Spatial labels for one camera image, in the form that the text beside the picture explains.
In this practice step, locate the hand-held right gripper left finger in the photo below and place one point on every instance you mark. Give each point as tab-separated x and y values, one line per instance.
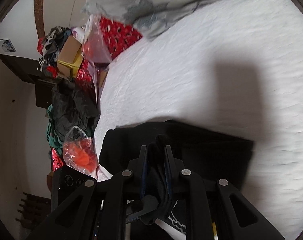
144	175

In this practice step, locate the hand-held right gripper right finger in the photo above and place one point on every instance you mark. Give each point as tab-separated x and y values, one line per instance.
169	177

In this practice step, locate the black pants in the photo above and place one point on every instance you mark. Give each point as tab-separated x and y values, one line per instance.
204	150

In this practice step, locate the plastic bag with orange item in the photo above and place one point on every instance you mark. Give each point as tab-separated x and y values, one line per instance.
79	152

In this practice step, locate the dark wooden rack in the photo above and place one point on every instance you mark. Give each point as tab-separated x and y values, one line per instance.
34	210

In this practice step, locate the teal green garment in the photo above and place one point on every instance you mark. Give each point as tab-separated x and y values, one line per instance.
51	135

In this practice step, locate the dark jacket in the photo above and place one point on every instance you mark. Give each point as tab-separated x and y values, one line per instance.
71	105

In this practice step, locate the red shiny fabric bundle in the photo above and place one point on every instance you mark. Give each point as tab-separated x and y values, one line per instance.
85	72

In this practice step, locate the cardboard box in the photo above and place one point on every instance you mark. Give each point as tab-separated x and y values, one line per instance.
69	50

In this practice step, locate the clear plastic bag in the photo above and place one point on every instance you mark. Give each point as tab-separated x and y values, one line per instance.
94	47

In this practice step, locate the pile of mixed clothes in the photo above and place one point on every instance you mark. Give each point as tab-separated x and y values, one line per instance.
51	45

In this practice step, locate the red floral quilt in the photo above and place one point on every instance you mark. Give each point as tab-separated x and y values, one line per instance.
119	35

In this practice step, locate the white plastic packet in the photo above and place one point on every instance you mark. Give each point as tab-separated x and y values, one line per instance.
77	33

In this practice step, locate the grey floral pillow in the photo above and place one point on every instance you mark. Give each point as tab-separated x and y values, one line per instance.
141	0

